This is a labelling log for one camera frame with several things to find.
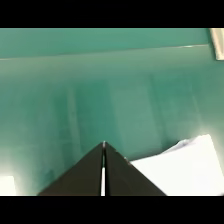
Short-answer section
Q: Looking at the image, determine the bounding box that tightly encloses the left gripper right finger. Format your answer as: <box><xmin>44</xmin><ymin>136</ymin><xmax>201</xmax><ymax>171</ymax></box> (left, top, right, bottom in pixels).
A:
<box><xmin>103</xmin><ymin>141</ymin><xmax>167</xmax><ymax>197</ymax></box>

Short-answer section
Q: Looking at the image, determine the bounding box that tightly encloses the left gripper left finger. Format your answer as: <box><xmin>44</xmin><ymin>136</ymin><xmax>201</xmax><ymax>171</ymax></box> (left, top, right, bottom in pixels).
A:
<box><xmin>37</xmin><ymin>141</ymin><xmax>105</xmax><ymax>197</ymax></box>

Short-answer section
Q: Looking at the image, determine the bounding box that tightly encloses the white garment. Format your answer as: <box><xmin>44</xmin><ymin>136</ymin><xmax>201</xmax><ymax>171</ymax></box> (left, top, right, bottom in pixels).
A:
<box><xmin>129</xmin><ymin>133</ymin><xmax>224</xmax><ymax>197</ymax></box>

